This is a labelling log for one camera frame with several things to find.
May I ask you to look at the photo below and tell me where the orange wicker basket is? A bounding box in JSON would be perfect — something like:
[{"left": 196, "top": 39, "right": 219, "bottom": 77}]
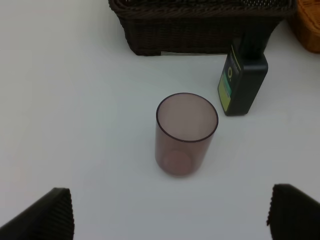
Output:
[{"left": 288, "top": 0, "right": 320, "bottom": 54}]

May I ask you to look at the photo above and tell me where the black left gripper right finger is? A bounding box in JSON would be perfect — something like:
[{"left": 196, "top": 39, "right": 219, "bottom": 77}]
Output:
[{"left": 266, "top": 184, "right": 320, "bottom": 240}]

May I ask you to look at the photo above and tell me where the dark brown wicker basket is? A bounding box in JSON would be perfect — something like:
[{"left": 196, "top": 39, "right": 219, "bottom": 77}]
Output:
[{"left": 108, "top": 0, "right": 297, "bottom": 56}]

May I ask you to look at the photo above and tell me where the translucent pink plastic cup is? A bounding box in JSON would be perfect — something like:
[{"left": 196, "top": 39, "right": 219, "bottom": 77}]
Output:
[{"left": 155, "top": 92, "right": 219, "bottom": 177}]

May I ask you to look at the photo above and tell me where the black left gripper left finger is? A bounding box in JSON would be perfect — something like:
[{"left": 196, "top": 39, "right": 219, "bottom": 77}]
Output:
[{"left": 0, "top": 187, "right": 75, "bottom": 240}]

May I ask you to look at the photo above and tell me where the dark green square bottle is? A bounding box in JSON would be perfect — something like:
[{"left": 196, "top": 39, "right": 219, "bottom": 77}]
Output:
[{"left": 217, "top": 32, "right": 269, "bottom": 117}]

